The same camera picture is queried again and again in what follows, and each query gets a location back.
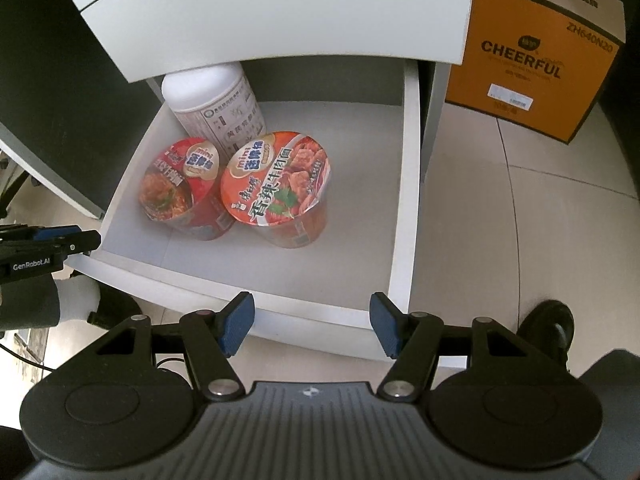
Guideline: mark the white upper drawer front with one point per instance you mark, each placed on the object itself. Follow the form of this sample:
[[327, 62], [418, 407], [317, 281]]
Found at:
[[147, 38]]

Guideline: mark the red mini noodle cup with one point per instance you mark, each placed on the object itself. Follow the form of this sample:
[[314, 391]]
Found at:
[[181, 189]]

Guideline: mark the orange Cheerful cardboard box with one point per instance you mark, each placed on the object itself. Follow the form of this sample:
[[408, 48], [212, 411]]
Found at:
[[540, 64]]

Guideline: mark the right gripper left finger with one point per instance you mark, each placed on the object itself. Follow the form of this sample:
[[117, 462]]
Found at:
[[184, 361]]

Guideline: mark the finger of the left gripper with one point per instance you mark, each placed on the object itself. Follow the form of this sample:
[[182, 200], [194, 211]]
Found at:
[[70, 240]]

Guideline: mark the orange beef noodle cup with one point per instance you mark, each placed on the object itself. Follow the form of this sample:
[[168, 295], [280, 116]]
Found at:
[[276, 185]]

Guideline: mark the white plastic bottle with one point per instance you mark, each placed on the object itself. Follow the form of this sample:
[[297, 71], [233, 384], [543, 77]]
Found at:
[[216, 103]]

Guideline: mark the white open drawer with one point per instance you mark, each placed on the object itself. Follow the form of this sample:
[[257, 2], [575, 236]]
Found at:
[[376, 118]]

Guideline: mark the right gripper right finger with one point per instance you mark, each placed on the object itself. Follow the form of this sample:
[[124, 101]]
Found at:
[[416, 341]]

